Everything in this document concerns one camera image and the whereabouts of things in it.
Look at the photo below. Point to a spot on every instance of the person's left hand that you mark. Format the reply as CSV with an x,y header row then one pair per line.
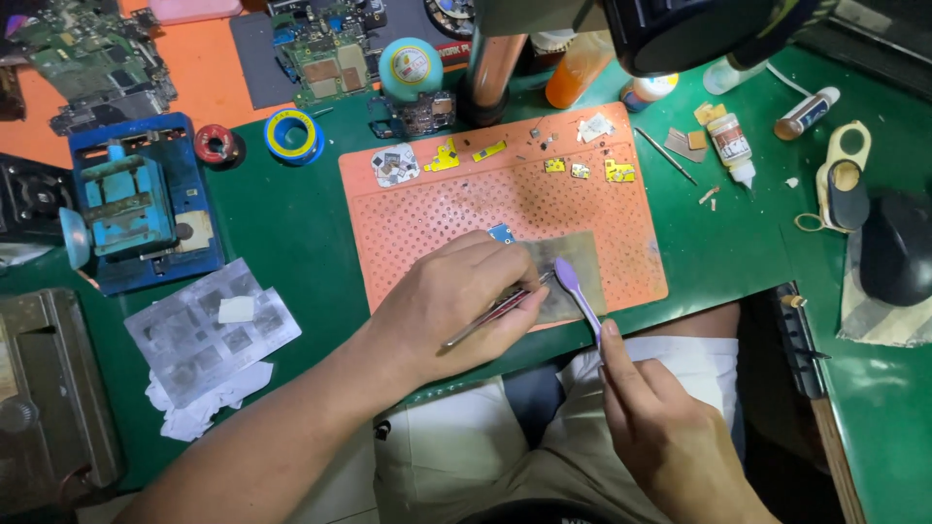
x,y
444,306

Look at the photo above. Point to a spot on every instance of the person's right hand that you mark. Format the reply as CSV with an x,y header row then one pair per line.
x,y
662,422

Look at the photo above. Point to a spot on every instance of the metal tweezers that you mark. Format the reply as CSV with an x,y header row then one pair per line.
x,y
495,311

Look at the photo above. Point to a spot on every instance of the purple plastic spatula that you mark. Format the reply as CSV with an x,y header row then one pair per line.
x,y
575,284

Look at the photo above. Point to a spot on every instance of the small blue chip board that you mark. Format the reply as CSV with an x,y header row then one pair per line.
x,y
501,234

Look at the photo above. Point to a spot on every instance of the orange perforated silicone mat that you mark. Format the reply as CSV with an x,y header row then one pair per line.
x,y
451,211

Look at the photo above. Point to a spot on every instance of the grey metal stencil plate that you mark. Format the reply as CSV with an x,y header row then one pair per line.
x,y
575,255

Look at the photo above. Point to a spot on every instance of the large yellow shield piece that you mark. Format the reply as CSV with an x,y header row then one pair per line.
x,y
444,158

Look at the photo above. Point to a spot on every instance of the person's white shorts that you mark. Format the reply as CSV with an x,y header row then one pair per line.
x,y
466,451

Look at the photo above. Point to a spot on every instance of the pile of small chips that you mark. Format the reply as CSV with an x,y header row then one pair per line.
x,y
394,165

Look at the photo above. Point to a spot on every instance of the long yellow shield strip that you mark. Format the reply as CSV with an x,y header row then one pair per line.
x,y
489,151

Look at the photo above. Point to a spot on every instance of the green work mat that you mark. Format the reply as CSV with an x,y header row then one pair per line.
x,y
291,218

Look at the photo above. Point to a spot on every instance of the small yellow shield square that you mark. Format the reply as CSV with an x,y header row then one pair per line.
x,y
555,166

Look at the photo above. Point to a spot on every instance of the small yellow silver shield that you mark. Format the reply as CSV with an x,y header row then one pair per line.
x,y
580,171

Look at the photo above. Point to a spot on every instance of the small dark phone board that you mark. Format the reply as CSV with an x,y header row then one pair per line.
x,y
422,113

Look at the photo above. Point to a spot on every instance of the white square pad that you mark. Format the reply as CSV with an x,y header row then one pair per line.
x,y
237,310

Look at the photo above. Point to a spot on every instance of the wide yellow shield piece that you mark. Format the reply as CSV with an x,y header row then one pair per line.
x,y
619,172

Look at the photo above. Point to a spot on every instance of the beige cloth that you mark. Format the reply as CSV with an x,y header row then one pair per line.
x,y
866,320

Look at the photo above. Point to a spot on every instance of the white paper scrap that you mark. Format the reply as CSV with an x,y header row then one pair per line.
x,y
595,127

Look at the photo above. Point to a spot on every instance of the blue yellow solder spool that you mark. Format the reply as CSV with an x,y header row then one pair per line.
x,y
280,138

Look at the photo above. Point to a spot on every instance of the copper microscope column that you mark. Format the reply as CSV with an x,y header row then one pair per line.
x,y
495,73

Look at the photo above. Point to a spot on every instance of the teal round container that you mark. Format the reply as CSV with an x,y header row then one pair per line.
x,y
410,69

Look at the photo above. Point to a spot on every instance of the silver stencil sheets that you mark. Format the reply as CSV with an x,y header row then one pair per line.
x,y
189,349

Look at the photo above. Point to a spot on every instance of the thin metal pick tool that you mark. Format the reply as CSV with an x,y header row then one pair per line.
x,y
664,154

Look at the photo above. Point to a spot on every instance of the green circuit board copper shields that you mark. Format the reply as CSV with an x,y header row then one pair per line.
x,y
327,65

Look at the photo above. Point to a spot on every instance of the orange liquid bottle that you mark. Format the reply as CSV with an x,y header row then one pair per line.
x,y
575,73

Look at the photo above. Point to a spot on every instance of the white crumpled tissue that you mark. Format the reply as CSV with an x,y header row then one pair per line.
x,y
196,411

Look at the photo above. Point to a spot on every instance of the grey card pieces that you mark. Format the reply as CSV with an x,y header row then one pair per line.
x,y
681,145

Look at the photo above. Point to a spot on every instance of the glue bottle white nozzle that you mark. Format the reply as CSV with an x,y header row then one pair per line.
x,y
732,145

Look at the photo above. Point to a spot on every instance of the black computer mouse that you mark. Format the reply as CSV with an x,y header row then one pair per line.
x,y
899,247

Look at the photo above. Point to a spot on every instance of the small white blue bottle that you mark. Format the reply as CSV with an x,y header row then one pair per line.
x,y
648,91

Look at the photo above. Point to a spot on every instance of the tan foam pieces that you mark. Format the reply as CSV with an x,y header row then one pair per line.
x,y
708,116

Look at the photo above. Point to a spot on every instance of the blue board holder fixture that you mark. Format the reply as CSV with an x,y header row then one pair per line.
x,y
138,204

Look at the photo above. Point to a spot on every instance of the orange table mat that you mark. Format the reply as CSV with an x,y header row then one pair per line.
x,y
204,80

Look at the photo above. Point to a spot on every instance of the brown flux syringe tube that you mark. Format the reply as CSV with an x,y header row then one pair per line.
x,y
804,113

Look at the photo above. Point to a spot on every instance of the white plastic bottle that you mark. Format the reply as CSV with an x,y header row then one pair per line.
x,y
721,76

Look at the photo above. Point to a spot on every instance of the black microscope head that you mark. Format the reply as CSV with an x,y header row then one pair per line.
x,y
670,33

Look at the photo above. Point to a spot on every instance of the light blue round knob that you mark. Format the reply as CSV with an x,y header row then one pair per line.
x,y
73,239

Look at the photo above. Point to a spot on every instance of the pink box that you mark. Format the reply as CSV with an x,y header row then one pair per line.
x,y
193,10

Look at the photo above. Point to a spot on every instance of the grey metal box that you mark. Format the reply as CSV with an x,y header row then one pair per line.
x,y
51,393

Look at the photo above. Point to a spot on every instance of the black device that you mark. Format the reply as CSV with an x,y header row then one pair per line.
x,y
29,196

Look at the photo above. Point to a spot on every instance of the large green circuit board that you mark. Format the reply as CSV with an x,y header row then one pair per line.
x,y
87,65

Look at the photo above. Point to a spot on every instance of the black drawer rail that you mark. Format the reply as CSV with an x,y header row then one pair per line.
x,y
801,342

